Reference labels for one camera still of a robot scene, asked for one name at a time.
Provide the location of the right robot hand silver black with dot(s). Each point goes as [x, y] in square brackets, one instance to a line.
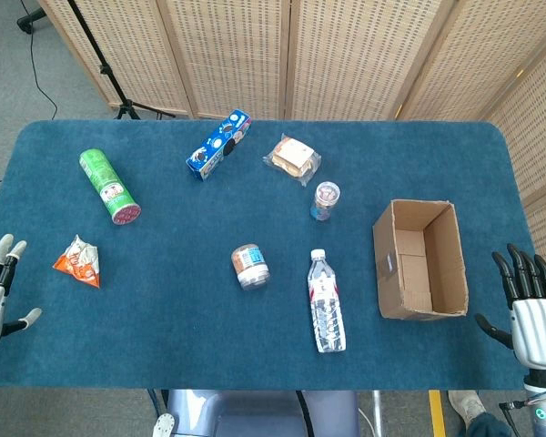
[537, 332]

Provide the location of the orange white snack bag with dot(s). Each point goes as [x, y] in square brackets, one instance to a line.
[79, 264]

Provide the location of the open cardboard box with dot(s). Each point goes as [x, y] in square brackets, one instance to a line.
[418, 264]

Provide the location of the blue cookie box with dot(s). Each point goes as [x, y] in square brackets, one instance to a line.
[218, 145]

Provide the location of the beige shoe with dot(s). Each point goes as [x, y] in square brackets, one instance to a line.
[466, 405]

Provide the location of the dark blue trouser leg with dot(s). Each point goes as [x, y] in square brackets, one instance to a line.
[487, 425]

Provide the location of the green cylindrical chips can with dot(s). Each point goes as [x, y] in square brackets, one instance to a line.
[109, 186]

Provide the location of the metal table leg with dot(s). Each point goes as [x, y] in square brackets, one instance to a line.
[378, 412]

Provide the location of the clear plastic water bottle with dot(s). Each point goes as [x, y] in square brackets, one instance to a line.
[325, 305]

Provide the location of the blue table cloth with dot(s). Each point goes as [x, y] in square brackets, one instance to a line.
[209, 328]

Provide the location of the small clear candy jar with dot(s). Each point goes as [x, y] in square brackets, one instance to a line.
[325, 200]

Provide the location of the clear jar brown contents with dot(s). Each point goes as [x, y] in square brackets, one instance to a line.
[250, 266]

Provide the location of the black tripod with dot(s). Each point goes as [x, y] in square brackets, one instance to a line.
[104, 68]

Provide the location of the blue-grey robot torso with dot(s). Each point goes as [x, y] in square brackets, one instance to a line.
[255, 412]

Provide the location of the black tripod stand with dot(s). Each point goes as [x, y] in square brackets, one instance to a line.
[127, 50]

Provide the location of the black chair base wheel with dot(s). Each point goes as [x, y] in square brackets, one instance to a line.
[29, 18]

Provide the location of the sandwich in clear wrapper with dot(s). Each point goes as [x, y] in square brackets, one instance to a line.
[293, 157]

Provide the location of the white bracket plate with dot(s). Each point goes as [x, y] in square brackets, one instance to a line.
[164, 425]

